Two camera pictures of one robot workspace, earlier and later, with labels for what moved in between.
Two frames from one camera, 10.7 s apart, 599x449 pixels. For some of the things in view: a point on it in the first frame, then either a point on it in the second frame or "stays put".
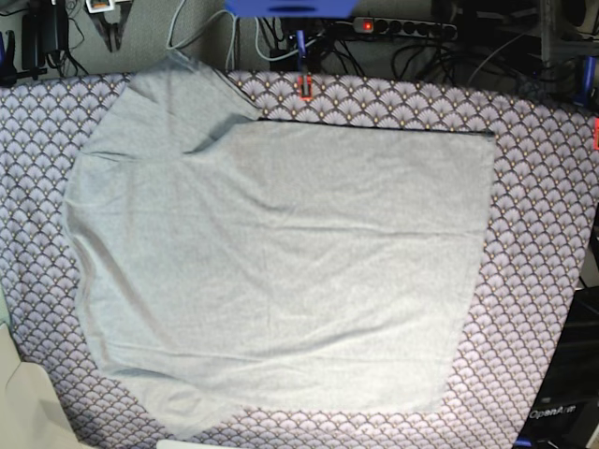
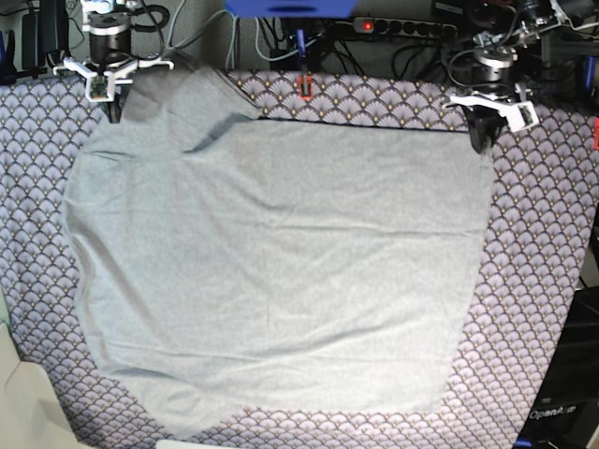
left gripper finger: x=106 y=29 to x=116 y=107
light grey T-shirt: x=238 y=266 stays put
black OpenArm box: x=565 y=412 stays put
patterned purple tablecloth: x=541 y=184 stays put
